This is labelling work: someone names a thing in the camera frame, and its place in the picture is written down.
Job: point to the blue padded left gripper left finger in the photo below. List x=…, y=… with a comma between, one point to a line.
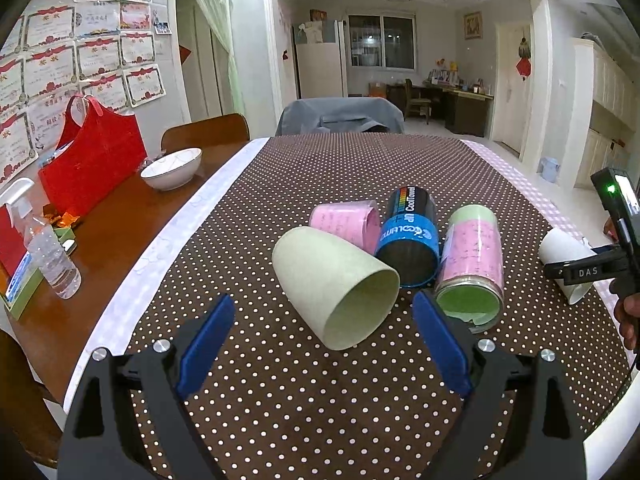
x=198, y=344

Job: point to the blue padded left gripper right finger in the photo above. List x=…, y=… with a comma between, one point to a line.
x=448, y=341

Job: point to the white paper cup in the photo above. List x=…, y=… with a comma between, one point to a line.
x=559, y=246

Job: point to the pale green plastic cup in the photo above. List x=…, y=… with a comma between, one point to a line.
x=340, y=291

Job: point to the pink paper-wrapped cup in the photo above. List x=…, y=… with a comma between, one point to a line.
x=357, y=222

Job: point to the person's right hand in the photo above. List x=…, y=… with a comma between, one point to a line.
x=627, y=312

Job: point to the pink and green jar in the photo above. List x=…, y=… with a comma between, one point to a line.
x=469, y=285

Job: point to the black and blue can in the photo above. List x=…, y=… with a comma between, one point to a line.
x=409, y=240

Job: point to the brown polka dot tablecloth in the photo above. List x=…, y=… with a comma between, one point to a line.
x=245, y=344

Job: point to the blue trash bin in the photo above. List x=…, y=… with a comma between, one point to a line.
x=549, y=169

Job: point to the clear spray bottle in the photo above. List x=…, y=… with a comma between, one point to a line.
x=40, y=241

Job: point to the green tissue box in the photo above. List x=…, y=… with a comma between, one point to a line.
x=22, y=287

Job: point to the white ceramic bowl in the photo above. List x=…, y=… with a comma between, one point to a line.
x=172, y=170

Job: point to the dark wooden desk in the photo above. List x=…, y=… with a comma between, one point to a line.
x=462, y=112

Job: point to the red box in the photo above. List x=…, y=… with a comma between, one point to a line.
x=12, y=249

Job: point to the wooden desk chair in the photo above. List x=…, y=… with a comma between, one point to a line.
x=414, y=103

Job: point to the red door hanging ornament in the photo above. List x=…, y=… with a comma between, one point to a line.
x=523, y=66

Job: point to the wooden chair back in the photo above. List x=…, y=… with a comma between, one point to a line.
x=221, y=130

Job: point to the red gift bag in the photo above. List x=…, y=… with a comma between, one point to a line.
x=97, y=151

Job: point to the grey covered sofa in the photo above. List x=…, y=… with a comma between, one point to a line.
x=337, y=115

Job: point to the white refrigerator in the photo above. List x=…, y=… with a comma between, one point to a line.
x=320, y=55

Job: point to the white wall cabinet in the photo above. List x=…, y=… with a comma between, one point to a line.
x=603, y=120

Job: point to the framed picture on wall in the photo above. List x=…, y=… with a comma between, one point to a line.
x=473, y=25

